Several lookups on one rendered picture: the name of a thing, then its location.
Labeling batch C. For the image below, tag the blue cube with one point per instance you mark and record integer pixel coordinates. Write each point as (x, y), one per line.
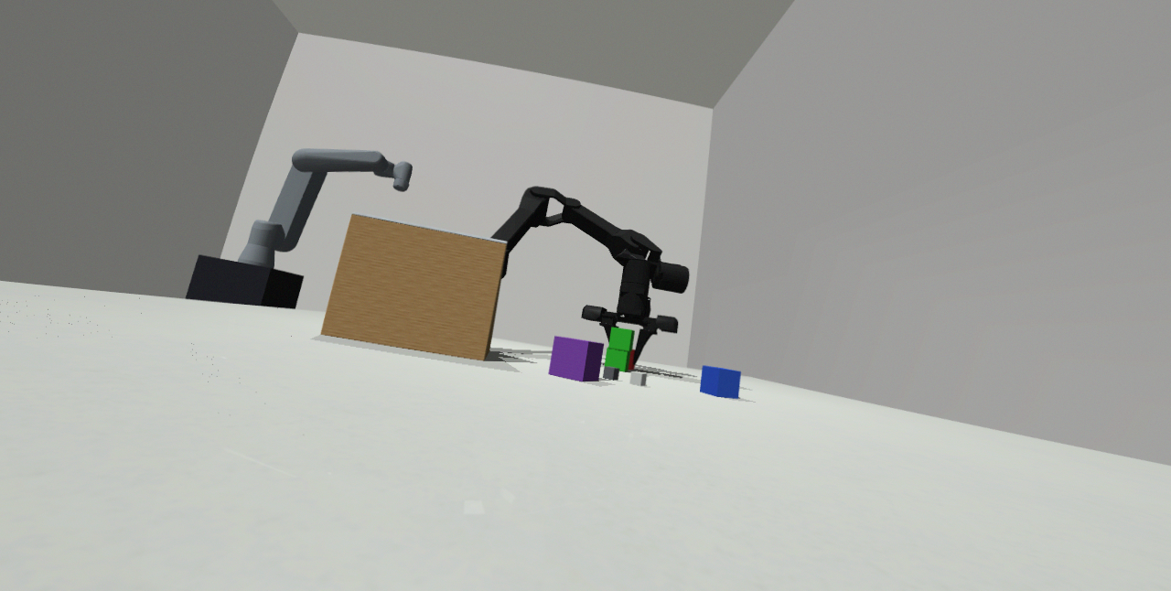
(720, 382)

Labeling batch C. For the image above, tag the purple block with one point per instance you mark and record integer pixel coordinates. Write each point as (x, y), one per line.
(576, 359)

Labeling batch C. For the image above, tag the green block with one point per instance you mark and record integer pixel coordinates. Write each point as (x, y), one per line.
(618, 358)
(621, 339)

